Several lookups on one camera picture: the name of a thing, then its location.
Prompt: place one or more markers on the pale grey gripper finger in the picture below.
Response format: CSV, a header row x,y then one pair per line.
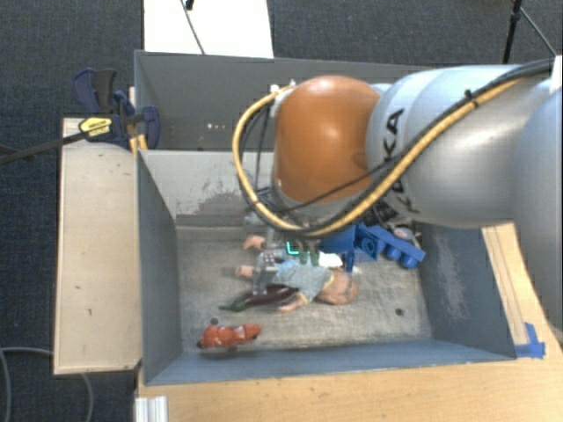
x,y
260,281
273,272

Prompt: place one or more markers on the pale wood flat board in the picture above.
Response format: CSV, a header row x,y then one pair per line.
x,y
99,253

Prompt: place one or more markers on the grey metal bin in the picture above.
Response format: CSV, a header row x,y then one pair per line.
x,y
198,253

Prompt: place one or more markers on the purple toy eggplant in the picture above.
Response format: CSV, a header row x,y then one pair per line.
x,y
270,298

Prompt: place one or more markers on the baby doll in blue clothes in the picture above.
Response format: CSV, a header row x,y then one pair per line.
x,y
336,288

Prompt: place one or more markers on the blue plastic toy brick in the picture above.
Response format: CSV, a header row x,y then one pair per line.
x,y
387,246

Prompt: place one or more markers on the black cylinder on white bracket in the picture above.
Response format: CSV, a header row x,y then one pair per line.
x,y
383,216

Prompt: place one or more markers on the red-orange toy animal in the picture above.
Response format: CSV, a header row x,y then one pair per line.
x,y
224,336

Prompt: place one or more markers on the blue plastic toy frame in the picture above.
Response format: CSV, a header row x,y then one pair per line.
x,y
338,240

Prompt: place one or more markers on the pink and grey toy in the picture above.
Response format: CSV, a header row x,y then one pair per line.
x,y
405,235

